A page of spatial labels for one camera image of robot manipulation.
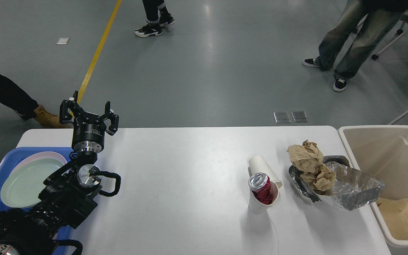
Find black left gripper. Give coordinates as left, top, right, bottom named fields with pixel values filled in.
left=59, top=91, right=119, bottom=153

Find green plate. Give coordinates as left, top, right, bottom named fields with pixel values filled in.
left=0, top=158, right=66, bottom=208

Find brown paper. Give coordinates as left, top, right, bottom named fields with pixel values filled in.
left=300, top=163, right=336, bottom=192
left=288, top=140, right=324, bottom=175

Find brown paper bag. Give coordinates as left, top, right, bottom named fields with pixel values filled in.
left=376, top=198, right=408, bottom=240

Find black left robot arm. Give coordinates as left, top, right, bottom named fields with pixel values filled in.
left=0, top=91, right=121, bottom=255

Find pink plate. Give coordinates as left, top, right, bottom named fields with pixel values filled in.
left=13, top=151, right=67, bottom=171

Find white paper scrap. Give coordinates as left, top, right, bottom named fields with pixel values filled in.
left=56, top=38, right=70, bottom=45

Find seated person tan boots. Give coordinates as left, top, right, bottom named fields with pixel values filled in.
left=0, top=74, right=72, bottom=129

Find person in black trousers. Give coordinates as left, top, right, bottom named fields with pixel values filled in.
left=134, top=0, right=175, bottom=38

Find blue plastic tray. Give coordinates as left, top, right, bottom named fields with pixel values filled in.
left=0, top=147, right=95, bottom=255

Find white paper cup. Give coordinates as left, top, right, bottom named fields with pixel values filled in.
left=248, top=180, right=282, bottom=214
left=248, top=155, right=282, bottom=189

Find crushed red soda can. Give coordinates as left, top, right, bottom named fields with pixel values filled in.
left=248, top=172, right=273, bottom=205

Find metal floor socket plate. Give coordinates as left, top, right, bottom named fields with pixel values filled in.
left=273, top=111, right=309, bottom=123

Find grey crumpled wrapper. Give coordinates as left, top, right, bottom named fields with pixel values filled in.
left=323, top=155, right=350, bottom=168

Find clear plastic wrapper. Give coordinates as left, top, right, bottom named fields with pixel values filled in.
left=289, top=160, right=384, bottom=210

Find beige plastic bin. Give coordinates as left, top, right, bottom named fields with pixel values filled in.
left=338, top=125, right=408, bottom=248

